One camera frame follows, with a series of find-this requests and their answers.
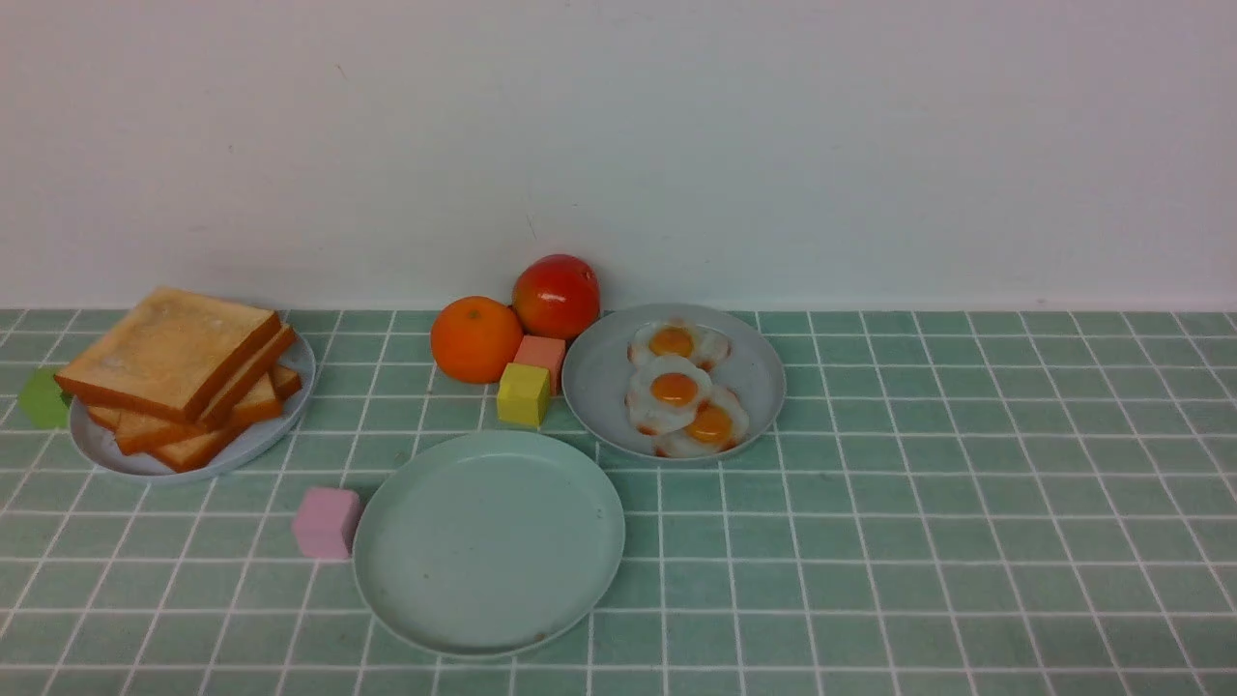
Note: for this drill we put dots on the fried egg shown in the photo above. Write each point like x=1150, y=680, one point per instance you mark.
x=720, y=424
x=705, y=348
x=664, y=395

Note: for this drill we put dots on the toast slice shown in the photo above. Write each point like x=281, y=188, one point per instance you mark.
x=195, y=453
x=248, y=375
x=169, y=355
x=137, y=433

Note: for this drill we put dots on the grey egg plate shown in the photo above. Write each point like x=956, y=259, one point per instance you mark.
x=595, y=374

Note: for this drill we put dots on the pink-orange cube block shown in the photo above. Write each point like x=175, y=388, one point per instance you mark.
x=543, y=352

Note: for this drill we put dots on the red tomato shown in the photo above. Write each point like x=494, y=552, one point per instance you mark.
x=557, y=296

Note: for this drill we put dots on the yellow cube block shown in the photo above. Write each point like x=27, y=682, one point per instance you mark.
x=524, y=394

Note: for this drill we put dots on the orange fruit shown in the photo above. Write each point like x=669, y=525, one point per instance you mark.
x=474, y=339

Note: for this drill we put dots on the green centre plate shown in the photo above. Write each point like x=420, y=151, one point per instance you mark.
x=488, y=545

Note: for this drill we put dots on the pink cube block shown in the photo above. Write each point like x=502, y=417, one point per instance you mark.
x=326, y=523

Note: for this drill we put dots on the grey bread plate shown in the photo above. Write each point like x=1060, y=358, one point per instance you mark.
x=98, y=446

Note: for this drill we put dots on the green cube block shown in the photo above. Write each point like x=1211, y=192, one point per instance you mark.
x=43, y=402

